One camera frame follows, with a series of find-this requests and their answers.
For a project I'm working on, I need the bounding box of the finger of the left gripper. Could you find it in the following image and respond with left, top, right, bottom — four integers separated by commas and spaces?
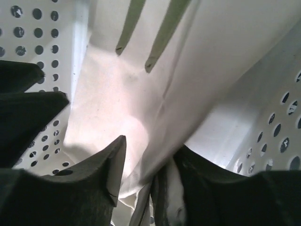
0, 60, 69, 168

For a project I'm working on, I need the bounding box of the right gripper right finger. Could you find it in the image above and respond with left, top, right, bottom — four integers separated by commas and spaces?
174, 146, 301, 226

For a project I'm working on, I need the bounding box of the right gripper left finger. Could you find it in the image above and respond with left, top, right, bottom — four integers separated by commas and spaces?
0, 136, 127, 226

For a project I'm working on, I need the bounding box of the white perforated storage basket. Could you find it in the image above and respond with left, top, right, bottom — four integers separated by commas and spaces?
0, 0, 301, 176

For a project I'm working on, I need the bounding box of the white work glove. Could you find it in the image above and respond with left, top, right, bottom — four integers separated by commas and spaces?
64, 0, 301, 226

